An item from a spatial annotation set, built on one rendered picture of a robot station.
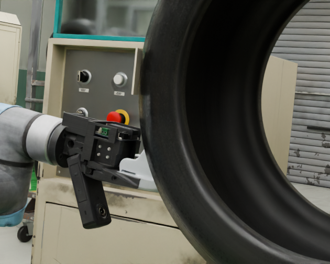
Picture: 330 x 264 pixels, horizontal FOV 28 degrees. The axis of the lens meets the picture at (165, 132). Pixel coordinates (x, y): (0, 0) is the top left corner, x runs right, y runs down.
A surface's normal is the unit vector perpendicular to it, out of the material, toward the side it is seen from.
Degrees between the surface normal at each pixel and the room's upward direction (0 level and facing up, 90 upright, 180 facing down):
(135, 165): 90
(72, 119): 90
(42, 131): 61
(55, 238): 90
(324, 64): 90
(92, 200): 65
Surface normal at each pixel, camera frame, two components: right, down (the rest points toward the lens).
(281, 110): 0.87, 0.11
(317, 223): -0.40, -0.16
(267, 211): 0.24, -0.58
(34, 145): -0.50, 0.18
